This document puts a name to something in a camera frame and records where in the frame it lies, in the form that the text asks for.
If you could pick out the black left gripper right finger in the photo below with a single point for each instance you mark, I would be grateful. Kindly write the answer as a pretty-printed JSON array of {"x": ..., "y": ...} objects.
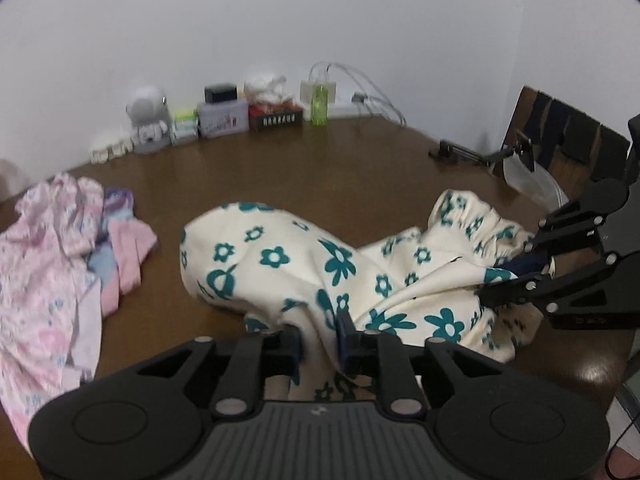
[{"x": 382, "y": 357}]

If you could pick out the white crumpled tissue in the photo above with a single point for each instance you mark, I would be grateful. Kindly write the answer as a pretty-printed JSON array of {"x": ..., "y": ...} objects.
[{"x": 267, "y": 89}]

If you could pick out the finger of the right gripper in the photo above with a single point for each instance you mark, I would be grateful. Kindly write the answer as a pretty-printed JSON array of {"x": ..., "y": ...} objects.
[
  {"x": 601, "y": 296},
  {"x": 576, "y": 225}
]

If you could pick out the white robot figurine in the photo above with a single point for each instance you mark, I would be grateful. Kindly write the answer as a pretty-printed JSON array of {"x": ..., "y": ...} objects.
[{"x": 150, "y": 120}]

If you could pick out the cream teal floral dress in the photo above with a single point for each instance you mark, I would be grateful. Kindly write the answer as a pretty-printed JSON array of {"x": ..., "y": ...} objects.
[{"x": 277, "y": 269}]

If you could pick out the pink floral garment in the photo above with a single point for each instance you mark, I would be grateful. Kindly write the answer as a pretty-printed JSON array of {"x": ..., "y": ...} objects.
[{"x": 51, "y": 318}]

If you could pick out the wooden chair back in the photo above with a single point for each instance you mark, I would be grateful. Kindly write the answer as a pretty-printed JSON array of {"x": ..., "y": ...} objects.
[{"x": 576, "y": 149}]

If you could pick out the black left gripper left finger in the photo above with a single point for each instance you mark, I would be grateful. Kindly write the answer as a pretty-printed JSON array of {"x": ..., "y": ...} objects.
[{"x": 255, "y": 358}]

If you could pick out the white charger adapter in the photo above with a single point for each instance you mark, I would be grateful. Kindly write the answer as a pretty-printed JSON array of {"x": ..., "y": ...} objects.
[{"x": 310, "y": 88}]

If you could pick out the green spray bottle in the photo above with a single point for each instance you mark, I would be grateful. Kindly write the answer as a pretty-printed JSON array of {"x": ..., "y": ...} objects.
[{"x": 319, "y": 105}]

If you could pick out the green white card stack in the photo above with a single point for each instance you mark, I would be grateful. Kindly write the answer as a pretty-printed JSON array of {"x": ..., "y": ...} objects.
[{"x": 184, "y": 126}]

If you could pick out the black small box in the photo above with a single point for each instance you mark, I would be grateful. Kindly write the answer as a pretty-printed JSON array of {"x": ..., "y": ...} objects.
[{"x": 219, "y": 93}]

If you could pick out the purple blue pink garment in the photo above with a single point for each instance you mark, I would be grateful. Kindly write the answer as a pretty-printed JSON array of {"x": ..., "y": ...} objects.
[{"x": 122, "y": 245}]

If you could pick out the red black tissue box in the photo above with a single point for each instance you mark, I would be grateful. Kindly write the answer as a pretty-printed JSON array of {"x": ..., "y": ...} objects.
[{"x": 266, "y": 117}]

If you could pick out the lavender tin box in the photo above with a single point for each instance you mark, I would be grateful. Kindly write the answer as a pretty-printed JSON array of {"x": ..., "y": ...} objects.
[{"x": 221, "y": 119}]

